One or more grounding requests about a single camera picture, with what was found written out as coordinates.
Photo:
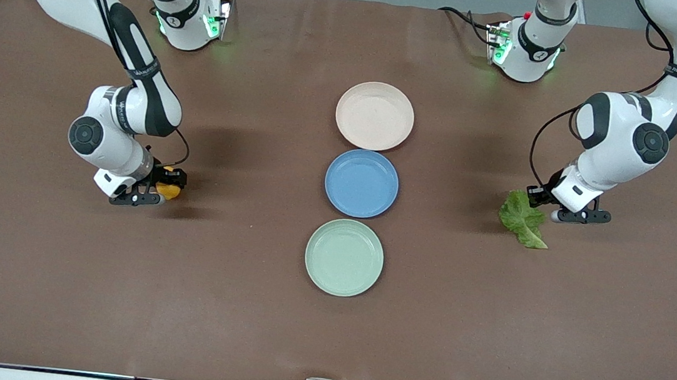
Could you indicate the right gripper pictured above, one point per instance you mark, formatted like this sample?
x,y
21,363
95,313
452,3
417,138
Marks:
x,y
159,175

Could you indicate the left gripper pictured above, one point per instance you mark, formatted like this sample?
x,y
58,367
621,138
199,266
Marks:
x,y
540,194

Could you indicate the yellow lemon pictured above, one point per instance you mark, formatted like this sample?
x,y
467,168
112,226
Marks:
x,y
169,192

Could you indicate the green lettuce leaf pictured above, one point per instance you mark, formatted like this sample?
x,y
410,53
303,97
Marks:
x,y
518,215

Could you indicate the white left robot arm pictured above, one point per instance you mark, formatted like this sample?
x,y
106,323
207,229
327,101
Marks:
x,y
613,149

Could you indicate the brown table cover sheet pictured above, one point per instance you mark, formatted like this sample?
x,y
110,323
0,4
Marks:
x,y
114,286

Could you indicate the blue plate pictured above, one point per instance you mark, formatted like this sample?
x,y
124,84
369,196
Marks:
x,y
361,183

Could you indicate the beige pink plate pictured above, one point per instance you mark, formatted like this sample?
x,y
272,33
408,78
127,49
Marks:
x,y
374,116

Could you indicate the light green plate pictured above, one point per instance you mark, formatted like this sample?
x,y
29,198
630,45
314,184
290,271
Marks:
x,y
344,258

